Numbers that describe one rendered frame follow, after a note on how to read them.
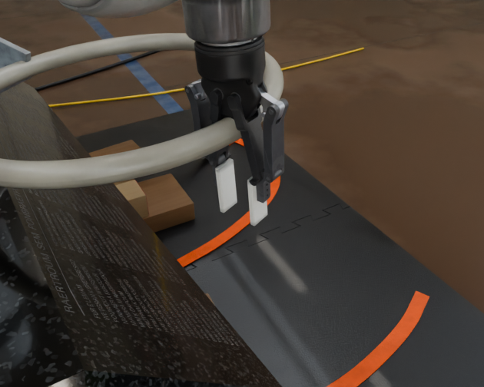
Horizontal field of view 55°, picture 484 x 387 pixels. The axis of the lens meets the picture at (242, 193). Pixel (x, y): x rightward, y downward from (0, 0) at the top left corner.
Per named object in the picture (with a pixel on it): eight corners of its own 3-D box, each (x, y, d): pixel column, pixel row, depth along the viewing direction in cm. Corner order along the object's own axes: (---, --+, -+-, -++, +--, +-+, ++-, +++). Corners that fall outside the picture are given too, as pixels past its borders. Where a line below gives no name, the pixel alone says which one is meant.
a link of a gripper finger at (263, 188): (261, 160, 57) (282, 167, 55) (263, 195, 60) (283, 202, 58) (253, 166, 56) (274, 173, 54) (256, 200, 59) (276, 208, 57)
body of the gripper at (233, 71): (282, 31, 50) (283, 111, 55) (220, 21, 54) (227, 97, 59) (238, 51, 45) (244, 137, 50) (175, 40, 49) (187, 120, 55)
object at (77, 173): (-152, 160, 60) (-165, 139, 58) (89, 42, 96) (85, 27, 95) (183, 231, 42) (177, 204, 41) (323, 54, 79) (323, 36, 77)
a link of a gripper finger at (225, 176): (218, 169, 59) (214, 167, 60) (223, 213, 63) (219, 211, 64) (233, 159, 61) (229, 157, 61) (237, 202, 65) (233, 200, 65)
